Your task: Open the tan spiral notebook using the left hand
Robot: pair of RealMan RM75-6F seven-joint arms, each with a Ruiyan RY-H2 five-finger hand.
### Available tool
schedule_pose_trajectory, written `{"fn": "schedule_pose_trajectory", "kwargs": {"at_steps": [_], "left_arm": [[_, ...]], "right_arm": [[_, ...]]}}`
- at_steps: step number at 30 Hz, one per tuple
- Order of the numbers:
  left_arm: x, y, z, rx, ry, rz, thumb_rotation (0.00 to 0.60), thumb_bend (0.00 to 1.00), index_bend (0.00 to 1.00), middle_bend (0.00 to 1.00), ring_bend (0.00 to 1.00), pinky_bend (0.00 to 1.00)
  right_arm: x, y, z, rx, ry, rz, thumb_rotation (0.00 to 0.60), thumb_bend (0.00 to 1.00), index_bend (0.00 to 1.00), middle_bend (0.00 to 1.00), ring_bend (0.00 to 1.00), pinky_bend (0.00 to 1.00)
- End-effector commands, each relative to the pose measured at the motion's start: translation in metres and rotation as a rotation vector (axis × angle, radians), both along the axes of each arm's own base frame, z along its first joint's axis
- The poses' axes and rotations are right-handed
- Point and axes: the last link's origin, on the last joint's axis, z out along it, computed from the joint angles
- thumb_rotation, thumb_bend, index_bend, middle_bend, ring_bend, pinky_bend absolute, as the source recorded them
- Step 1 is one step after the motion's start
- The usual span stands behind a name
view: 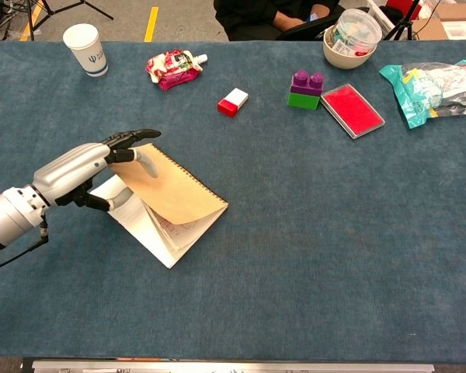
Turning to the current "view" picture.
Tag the aluminium frame rail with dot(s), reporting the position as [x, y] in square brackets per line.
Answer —
[233, 367]

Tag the clear plastic container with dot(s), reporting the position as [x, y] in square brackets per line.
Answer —
[357, 33]

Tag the green toy brick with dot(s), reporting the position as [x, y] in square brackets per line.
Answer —
[303, 100]

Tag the white paper cup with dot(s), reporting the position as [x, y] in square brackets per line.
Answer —
[87, 49]

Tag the red spouted drink pouch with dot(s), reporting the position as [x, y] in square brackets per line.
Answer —
[174, 68]

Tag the seated person in black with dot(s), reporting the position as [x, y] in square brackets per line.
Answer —
[272, 17]

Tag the purple toy brick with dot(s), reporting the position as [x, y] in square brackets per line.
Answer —
[307, 83]

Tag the tan spiral notebook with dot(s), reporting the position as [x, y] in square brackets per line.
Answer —
[171, 202]

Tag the black tripod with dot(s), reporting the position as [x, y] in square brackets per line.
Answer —
[62, 11]

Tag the red ink pad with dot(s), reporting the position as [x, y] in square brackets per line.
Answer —
[352, 110]

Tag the beige round bowl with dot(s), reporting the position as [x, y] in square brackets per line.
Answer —
[343, 54]

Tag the cardboard box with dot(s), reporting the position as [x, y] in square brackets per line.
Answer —
[446, 19]

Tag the blue table cloth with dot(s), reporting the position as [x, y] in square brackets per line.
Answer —
[295, 233]

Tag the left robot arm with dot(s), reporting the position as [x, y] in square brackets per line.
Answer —
[11, 217]

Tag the red and white block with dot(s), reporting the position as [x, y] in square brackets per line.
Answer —
[233, 102]

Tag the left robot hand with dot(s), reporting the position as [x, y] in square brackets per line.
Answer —
[81, 171]

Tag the teal plastic snack bag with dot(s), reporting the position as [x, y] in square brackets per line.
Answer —
[431, 93]

